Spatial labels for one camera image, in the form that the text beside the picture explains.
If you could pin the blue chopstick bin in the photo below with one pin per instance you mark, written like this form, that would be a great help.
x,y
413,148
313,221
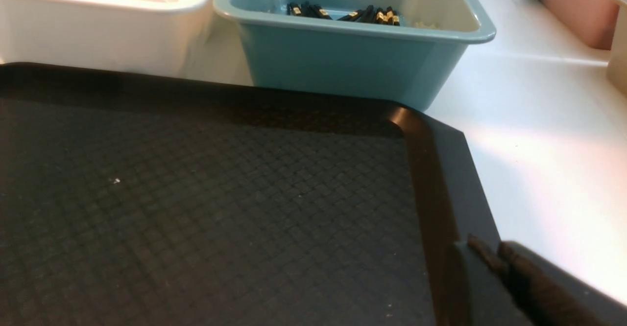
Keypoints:
x,y
408,64

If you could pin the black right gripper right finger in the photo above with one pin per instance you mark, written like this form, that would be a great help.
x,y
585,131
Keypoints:
x,y
547,295

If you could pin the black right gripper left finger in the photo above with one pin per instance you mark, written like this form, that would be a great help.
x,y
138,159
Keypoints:
x,y
479,298

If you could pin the white spoon bin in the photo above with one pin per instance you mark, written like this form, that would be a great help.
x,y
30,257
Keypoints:
x,y
158,38

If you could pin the pile of black chopsticks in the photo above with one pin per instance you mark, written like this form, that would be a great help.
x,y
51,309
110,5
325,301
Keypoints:
x,y
369,14

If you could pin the black serving tray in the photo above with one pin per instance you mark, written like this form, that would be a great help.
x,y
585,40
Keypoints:
x,y
136,200

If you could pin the pink bin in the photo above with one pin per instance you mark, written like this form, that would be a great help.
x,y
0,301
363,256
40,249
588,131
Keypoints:
x,y
592,21

